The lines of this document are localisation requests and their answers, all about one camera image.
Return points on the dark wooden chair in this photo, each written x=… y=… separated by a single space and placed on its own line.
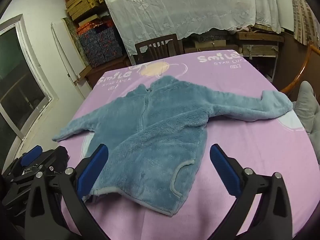
x=155 y=48

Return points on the rattan chair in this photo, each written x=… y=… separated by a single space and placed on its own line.
x=303 y=75

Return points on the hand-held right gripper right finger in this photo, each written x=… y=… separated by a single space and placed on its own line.
x=225 y=172

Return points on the white framed glass door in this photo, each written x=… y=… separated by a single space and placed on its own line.
x=17 y=75

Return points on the wicker drawer chest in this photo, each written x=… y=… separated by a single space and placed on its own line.
x=260 y=48

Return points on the white board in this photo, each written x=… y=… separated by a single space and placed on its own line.
x=66 y=52

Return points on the white lace cloth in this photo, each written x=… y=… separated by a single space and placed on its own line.
x=187 y=7

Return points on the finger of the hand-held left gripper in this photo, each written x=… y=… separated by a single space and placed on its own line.
x=58 y=157
x=31 y=156

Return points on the patterned fabric storage box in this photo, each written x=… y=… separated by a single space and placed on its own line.
x=111 y=42
x=90 y=50

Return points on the purple printed blanket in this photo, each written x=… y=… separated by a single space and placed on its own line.
x=250 y=155

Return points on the grey cushion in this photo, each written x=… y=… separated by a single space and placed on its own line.
x=308 y=105

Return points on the blue fleece jacket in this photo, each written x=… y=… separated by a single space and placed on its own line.
x=150 y=130

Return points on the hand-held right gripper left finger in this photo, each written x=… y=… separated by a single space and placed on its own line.
x=92 y=170

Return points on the stack of woven yellow baskets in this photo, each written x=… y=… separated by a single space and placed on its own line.
x=81 y=5

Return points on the orange patterned box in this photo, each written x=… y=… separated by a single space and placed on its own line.
x=92 y=26

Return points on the low brown cabinet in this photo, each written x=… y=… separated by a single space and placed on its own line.
x=105 y=67

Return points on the plaid curtain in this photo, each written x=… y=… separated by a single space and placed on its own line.
x=303 y=17

